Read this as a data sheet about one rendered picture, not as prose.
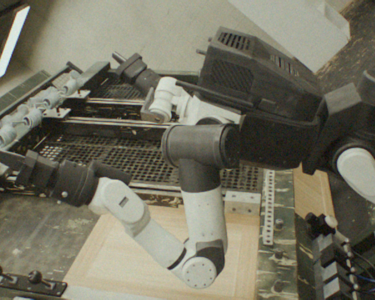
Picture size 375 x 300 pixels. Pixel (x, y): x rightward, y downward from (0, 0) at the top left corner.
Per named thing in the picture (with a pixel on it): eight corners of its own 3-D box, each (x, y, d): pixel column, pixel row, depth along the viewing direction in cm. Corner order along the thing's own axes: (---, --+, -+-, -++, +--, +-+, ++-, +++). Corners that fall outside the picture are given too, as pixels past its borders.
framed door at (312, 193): (341, 278, 187) (345, 276, 186) (252, 212, 178) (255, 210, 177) (324, 175, 264) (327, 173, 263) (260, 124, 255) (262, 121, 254)
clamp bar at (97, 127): (264, 149, 191) (267, 101, 179) (32, 133, 211) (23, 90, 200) (264, 139, 199) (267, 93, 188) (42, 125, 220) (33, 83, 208)
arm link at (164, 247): (133, 227, 100) (189, 276, 103) (128, 246, 90) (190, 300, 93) (163, 198, 98) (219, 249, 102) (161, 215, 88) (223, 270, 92)
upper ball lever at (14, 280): (19, 289, 116) (-5, 277, 105) (7, 287, 117) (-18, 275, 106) (23, 275, 118) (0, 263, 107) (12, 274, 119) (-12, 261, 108)
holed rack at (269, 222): (272, 245, 127) (272, 244, 127) (263, 245, 128) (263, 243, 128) (276, 74, 268) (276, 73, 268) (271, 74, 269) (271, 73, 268)
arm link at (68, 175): (9, 193, 79) (67, 214, 83) (29, 148, 79) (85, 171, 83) (15, 179, 91) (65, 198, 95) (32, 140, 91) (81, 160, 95)
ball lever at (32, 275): (56, 295, 114) (36, 284, 103) (44, 293, 115) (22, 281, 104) (60, 282, 116) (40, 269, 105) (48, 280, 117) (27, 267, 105)
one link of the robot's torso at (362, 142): (379, 122, 109) (337, 109, 109) (390, 146, 97) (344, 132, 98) (357, 162, 115) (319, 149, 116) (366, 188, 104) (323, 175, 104)
